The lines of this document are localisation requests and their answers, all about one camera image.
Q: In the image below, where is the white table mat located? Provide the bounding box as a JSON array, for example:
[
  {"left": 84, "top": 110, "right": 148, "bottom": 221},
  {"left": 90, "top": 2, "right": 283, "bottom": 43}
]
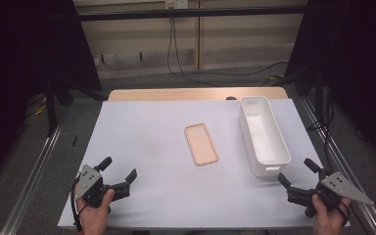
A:
[{"left": 57, "top": 98, "right": 352, "bottom": 229}]

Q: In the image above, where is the black cable bundle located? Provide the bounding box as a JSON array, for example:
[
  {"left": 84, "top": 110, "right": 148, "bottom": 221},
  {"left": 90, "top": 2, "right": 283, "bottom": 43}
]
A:
[{"left": 306, "top": 86, "right": 337, "bottom": 165}]

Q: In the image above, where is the white wall power outlet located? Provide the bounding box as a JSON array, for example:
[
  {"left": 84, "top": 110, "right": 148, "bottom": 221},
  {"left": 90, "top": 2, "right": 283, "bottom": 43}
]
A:
[{"left": 164, "top": 0, "right": 190, "bottom": 10}]

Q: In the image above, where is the black curtain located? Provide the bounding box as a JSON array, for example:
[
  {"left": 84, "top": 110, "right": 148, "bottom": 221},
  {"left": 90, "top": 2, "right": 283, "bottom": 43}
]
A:
[
  {"left": 285, "top": 0, "right": 376, "bottom": 172},
  {"left": 0, "top": 0, "right": 103, "bottom": 190}
]

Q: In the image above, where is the black horizontal bar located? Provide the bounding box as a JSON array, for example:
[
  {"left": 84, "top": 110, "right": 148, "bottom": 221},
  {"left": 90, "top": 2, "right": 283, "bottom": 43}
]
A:
[{"left": 77, "top": 5, "right": 307, "bottom": 23}]

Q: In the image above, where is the long black floor cable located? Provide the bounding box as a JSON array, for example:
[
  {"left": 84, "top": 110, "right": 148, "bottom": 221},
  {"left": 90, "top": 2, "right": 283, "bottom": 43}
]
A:
[{"left": 166, "top": 17, "right": 289, "bottom": 88}]

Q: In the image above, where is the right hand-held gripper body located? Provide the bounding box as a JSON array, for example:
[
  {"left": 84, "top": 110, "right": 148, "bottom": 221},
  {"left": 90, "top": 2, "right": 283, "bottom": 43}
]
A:
[{"left": 286, "top": 168, "right": 375, "bottom": 219}]

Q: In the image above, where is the black stand leg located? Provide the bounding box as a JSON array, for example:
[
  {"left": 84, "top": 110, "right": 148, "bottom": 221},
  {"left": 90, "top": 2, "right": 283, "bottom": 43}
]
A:
[{"left": 44, "top": 81, "right": 59, "bottom": 137}]

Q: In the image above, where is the metal floor rail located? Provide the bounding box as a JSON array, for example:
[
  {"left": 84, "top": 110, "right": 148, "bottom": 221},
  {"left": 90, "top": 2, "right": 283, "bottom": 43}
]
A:
[
  {"left": 301, "top": 97, "right": 376, "bottom": 235},
  {"left": 0, "top": 109, "right": 71, "bottom": 235}
]

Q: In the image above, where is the person's left hand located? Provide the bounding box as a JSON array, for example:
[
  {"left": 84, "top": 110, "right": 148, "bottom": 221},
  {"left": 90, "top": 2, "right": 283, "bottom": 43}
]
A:
[{"left": 75, "top": 188, "right": 116, "bottom": 235}]

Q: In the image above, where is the beige phone case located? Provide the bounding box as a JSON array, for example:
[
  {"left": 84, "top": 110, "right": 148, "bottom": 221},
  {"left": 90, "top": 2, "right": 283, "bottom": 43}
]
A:
[{"left": 183, "top": 122, "right": 219, "bottom": 167}]

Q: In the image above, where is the white plastic storage box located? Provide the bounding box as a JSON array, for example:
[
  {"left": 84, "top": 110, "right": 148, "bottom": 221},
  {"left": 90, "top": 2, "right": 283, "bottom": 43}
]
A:
[{"left": 239, "top": 95, "right": 292, "bottom": 178}]

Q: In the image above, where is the person's right hand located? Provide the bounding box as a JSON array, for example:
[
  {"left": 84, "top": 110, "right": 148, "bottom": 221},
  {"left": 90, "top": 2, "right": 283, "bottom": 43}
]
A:
[{"left": 311, "top": 194, "right": 353, "bottom": 235}]

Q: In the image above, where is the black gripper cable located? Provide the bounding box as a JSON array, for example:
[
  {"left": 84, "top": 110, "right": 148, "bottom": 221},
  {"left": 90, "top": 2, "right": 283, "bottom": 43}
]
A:
[{"left": 70, "top": 177, "right": 83, "bottom": 233}]

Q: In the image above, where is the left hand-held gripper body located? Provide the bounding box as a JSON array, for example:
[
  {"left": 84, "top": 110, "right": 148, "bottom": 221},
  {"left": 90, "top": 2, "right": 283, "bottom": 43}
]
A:
[{"left": 73, "top": 164, "right": 132, "bottom": 209}]

